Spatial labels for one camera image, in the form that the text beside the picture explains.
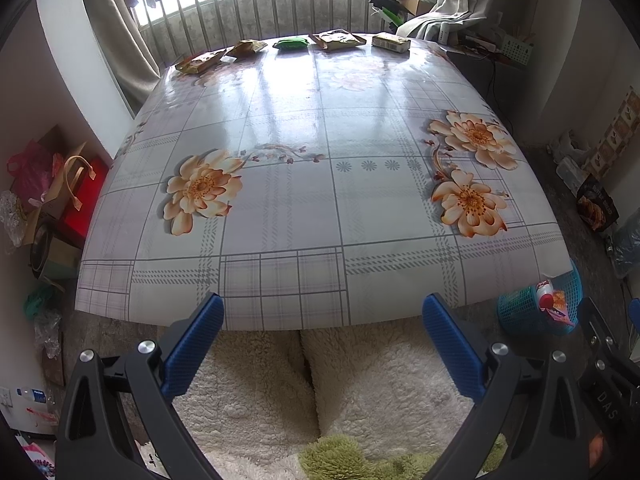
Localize white bottle red cap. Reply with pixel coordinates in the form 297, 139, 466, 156
535, 280, 557, 311

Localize crumpled clear plastic bag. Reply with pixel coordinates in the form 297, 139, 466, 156
32, 310, 64, 359

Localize green handled tool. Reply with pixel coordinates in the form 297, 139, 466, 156
370, 0, 404, 29

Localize small green packet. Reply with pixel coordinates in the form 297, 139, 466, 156
272, 36, 311, 52

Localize beige curtain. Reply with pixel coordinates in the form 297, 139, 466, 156
77, 0, 162, 117

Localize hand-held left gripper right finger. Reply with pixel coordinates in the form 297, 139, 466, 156
422, 294, 596, 480

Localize blue plastic basket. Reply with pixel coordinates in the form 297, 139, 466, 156
497, 260, 585, 337

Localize dark snack bag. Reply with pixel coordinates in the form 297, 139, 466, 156
576, 175, 621, 233

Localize green fuzzy slipper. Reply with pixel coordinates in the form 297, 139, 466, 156
299, 435, 508, 480

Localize cream packet box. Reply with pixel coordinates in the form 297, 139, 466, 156
371, 32, 412, 54

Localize grey white curtain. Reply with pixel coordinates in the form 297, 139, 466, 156
404, 0, 507, 45

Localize green plastic bag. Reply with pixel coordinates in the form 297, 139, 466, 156
24, 285, 62, 321

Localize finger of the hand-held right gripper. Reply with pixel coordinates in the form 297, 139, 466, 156
577, 297, 623, 361

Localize white perforated basket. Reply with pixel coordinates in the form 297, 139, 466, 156
500, 34, 535, 67

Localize printed cardboard box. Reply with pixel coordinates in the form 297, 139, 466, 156
590, 87, 640, 181

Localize brown printed snack packet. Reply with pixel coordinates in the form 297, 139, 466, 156
311, 31, 370, 53

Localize metal window railing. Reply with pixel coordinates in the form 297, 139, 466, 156
134, 0, 451, 68

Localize brown paper gift bag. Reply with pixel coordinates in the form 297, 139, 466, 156
30, 154, 97, 213

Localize cream fleece pants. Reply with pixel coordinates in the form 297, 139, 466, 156
135, 317, 506, 480

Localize red box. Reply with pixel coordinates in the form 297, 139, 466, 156
60, 157, 110, 250

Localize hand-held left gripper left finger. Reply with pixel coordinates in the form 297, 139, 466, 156
55, 292, 225, 480

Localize clear plastic container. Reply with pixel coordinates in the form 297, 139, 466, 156
554, 130, 592, 196

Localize round green tin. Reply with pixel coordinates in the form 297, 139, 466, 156
30, 227, 83, 281

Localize pink plastic bag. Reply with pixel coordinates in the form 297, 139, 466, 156
6, 140, 54, 201

